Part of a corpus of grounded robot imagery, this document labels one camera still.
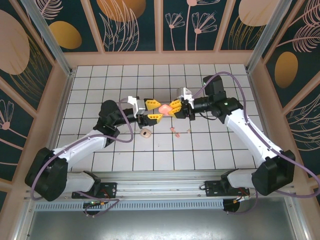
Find pink earbud charging case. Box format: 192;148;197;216
158;104;172;115

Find grey sheet metal panel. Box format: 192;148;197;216
24;209;301;240

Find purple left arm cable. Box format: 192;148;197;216
29;97;135;218

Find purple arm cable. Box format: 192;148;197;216
192;71;316;216
29;97;135;218

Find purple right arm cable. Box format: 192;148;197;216
192;71;316;216

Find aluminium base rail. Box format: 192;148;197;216
23;169;297;201

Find grey slotted cable duct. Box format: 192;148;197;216
33;198;226;212

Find aluminium frame post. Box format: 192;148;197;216
19;0;76;77
244;0;288;73

